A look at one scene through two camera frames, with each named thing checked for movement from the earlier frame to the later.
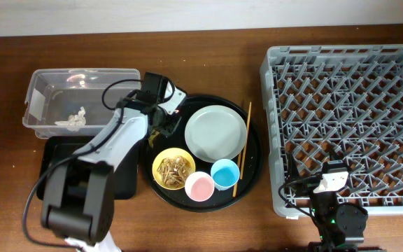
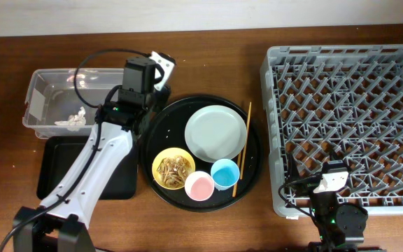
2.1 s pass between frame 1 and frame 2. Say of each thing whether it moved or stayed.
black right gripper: stayed
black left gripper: moved
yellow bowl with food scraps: stayed
